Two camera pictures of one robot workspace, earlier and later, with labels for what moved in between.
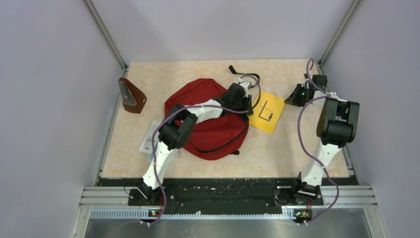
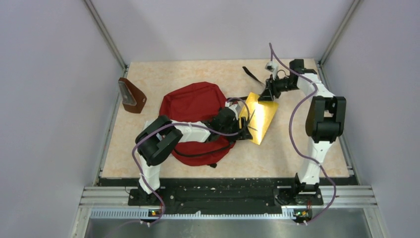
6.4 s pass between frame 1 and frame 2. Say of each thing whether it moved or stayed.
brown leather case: stayed
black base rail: stayed
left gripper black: moved
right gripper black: moved
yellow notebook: moved
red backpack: moved
